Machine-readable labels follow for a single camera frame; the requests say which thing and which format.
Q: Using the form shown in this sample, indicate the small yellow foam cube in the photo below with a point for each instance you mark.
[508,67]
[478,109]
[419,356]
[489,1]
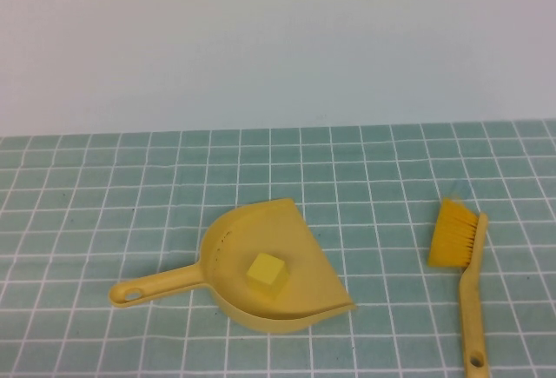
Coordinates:
[266,270]

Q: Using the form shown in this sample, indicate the yellow hand brush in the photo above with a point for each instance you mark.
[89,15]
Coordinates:
[452,239]

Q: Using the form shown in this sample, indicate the yellow plastic dustpan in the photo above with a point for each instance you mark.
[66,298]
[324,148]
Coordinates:
[304,273]

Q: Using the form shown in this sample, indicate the green white checkered tablecloth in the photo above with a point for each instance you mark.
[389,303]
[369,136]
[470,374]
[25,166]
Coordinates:
[130,178]

